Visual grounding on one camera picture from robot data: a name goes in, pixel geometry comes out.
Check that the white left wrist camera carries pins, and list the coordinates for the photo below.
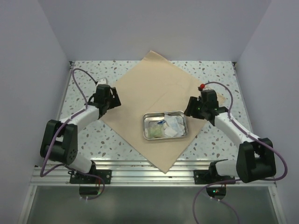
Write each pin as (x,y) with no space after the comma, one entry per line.
(102,81)

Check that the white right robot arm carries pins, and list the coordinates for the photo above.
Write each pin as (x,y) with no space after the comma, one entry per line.
(255,159)

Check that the green yellow packet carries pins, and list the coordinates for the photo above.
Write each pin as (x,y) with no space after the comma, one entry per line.
(155,132)

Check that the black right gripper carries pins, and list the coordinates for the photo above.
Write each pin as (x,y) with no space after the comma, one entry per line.
(190,110)

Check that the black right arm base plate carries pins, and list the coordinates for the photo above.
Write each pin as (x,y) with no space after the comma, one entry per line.
(205,177)

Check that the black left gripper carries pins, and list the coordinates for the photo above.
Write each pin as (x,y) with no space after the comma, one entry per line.
(115,100)

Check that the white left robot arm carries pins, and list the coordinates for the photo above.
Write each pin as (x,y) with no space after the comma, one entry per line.
(60,141)

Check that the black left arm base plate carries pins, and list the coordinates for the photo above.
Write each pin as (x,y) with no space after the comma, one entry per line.
(94,176)

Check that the stainless steel tray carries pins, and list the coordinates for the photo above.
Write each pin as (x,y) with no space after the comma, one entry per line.
(151,119)

